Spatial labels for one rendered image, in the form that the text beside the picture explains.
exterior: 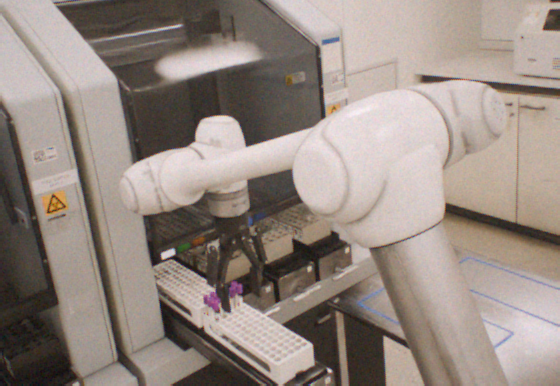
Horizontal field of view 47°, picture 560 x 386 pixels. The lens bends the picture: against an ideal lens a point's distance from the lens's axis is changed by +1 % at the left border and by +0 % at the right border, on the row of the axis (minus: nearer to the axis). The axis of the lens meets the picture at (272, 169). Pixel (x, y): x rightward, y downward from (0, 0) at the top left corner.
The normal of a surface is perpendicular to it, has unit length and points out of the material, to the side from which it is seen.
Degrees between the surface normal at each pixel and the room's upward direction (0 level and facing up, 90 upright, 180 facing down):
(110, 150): 90
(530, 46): 90
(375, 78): 90
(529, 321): 0
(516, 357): 0
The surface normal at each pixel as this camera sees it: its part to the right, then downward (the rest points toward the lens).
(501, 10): -0.78, 0.29
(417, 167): 0.58, -0.13
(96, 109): 0.62, 0.19
